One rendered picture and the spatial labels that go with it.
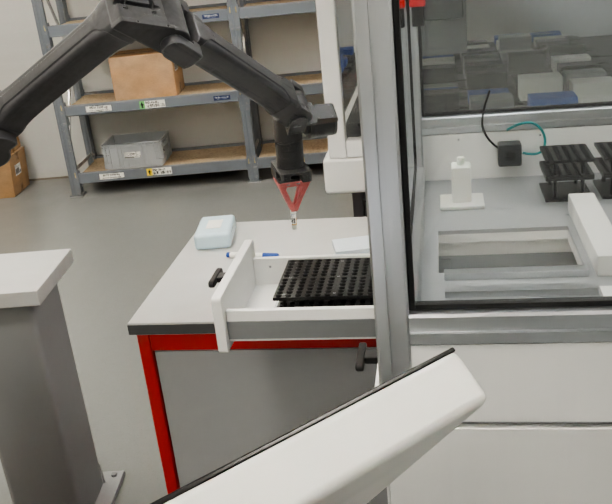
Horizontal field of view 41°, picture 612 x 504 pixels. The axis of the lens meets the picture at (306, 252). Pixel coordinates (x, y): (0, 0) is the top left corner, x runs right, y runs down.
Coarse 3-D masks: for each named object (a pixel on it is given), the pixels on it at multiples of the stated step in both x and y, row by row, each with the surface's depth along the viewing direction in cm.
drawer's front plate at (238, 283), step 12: (252, 240) 169; (240, 252) 163; (252, 252) 169; (240, 264) 159; (252, 264) 168; (228, 276) 152; (240, 276) 158; (252, 276) 168; (228, 288) 149; (240, 288) 158; (252, 288) 168; (216, 300) 144; (228, 300) 149; (240, 300) 158; (216, 312) 145; (216, 324) 146; (216, 336) 147; (228, 336) 148; (228, 348) 148
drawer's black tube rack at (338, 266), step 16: (304, 272) 158; (320, 272) 157; (336, 272) 156; (352, 272) 156; (368, 272) 155; (288, 288) 152; (304, 288) 151; (320, 288) 151; (336, 288) 150; (352, 288) 150; (368, 288) 148; (288, 304) 152; (304, 304) 151; (320, 304) 151; (336, 304) 148; (352, 304) 150; (368, 304) 149
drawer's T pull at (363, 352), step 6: (360, 342) 127; (360, 348) 125; (366, 348) 127; (360, 354) 124; (366, 354) 124; (372, 354) 124; (360, 360) 122; (366, 360) 123; (372, 360) 123; (360, 366) 121
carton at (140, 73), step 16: (144, 48) 541; (112, 64) 516; (128, 64) 516; (144, 64) 515; (160, 64) 515; (112, 80) 520; (128, 80) 519; (144, 80) 519; (160, 80) 519; (176, 80) 523; (128, 96) 523; (144, 96) 523; (160, 96) 523
